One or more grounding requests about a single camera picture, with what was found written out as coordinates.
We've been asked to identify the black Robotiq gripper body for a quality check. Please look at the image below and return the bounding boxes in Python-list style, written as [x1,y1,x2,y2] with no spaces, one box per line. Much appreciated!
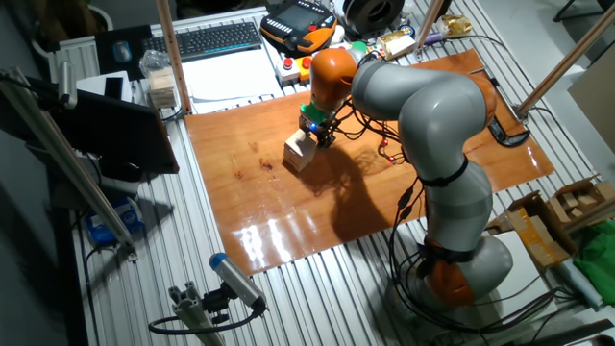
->
[298,114,333,138]

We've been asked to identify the white box big red button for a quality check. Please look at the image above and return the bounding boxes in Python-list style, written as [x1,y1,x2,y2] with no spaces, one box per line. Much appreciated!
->
[275,56,303,87]

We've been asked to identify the yellow emergency stop button box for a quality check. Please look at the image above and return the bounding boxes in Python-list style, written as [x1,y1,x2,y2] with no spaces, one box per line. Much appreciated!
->
[295,56,314,83]

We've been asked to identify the white paper sheets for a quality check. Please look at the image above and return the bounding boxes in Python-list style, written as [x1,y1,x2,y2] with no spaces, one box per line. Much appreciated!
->
[181,46,284,115]

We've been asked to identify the glossy wood grain mat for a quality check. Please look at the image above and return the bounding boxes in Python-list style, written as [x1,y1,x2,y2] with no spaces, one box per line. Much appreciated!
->
[184,47,556,277]

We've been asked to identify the black orange teach pendant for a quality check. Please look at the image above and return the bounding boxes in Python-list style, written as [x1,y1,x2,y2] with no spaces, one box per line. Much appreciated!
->
[259,0,339,55]

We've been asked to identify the cream coloured packet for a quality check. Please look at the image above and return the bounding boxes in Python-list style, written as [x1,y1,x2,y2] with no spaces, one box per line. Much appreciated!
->
[377,29,417,62]

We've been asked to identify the black filament spool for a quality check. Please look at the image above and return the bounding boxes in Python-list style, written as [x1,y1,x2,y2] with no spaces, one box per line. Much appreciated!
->
[343,0,406,36]

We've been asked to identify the black computer keyboard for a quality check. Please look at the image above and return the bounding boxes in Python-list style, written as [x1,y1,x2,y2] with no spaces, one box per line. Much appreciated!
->
[140,21,264,62]

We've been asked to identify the plastic bag of wooden blocks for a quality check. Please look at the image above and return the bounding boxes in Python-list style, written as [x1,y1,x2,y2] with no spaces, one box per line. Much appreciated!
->
[138,49,179,110]

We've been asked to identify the gold foil packet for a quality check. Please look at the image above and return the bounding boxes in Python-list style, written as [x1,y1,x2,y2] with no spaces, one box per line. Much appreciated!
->
[439,12,475,38]

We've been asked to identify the black flat monitor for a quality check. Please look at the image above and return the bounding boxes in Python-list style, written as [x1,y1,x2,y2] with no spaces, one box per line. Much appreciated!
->
[26,76,181,184]

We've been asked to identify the black curved clamp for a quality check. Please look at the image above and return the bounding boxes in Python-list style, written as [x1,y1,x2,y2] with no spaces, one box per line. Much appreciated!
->
[483,76,532,148]

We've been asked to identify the black smartphone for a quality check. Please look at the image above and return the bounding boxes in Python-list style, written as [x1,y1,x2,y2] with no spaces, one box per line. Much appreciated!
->
[104,76,124,101]

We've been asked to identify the dark computer mouse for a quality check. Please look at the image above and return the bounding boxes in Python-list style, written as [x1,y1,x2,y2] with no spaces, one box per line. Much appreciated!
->
[111,39,134,64]

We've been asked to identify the blue plastic package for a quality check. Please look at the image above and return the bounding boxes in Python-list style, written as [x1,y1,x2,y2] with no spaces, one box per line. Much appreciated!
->
[85,196,145,247]

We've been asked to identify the black mouse pad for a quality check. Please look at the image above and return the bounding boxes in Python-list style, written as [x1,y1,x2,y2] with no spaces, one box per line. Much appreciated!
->
[94,24,155,82]

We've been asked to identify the white flat box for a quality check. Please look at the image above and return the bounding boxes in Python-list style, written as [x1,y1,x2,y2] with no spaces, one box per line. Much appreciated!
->
[75,70,134,105]

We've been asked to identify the white foam board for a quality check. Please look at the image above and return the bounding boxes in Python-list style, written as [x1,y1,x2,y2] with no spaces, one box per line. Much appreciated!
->
[482,230,558,333]

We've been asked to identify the cardboard box with yellow tape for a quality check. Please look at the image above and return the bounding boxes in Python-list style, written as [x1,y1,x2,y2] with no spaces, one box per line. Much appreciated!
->
[484,190,578,270]

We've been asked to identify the cardboard box with wooden blocks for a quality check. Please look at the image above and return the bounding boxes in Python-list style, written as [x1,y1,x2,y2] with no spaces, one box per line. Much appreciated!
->
[547,175,615,227]

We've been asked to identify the brown cardboard sheet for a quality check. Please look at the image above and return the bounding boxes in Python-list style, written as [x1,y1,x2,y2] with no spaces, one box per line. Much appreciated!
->
[568,57,615,155]

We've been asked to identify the white rolled sheet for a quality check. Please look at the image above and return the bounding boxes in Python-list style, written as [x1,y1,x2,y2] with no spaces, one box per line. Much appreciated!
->
[552,259,604,311]

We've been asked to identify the green cloth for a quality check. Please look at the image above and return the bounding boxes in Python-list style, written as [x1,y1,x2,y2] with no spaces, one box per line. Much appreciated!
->
[573,225,615,308]

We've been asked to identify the green wrist mount adapter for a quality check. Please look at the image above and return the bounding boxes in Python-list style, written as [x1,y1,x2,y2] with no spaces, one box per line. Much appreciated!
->
[300,98,331,124]

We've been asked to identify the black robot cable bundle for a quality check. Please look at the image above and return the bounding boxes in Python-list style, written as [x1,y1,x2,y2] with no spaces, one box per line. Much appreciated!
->
[331,95,573,337]

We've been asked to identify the wooden frame pole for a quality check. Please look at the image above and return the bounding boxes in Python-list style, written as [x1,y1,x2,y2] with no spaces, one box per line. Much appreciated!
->
[413,0,446,54]
[155,0,193,115]
[516,2,615,119]

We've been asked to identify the silver camera with blue end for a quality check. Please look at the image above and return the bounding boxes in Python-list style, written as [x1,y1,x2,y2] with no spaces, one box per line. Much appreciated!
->
[209,252,268,313]

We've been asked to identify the aluminium profile camera post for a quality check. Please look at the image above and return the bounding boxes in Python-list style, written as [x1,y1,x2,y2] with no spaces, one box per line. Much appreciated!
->
[167,282,227,346]

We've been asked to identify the black camera cable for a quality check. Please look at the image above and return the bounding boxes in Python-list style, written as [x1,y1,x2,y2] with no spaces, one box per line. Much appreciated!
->
[147,307,265,336]

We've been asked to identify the silver depth camera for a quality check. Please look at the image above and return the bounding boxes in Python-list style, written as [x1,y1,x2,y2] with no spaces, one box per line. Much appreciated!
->
[57,61,79,111]

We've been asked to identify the long aluminium frame beam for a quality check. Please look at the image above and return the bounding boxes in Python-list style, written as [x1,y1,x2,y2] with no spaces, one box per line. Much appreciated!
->
[0,66,138,263]

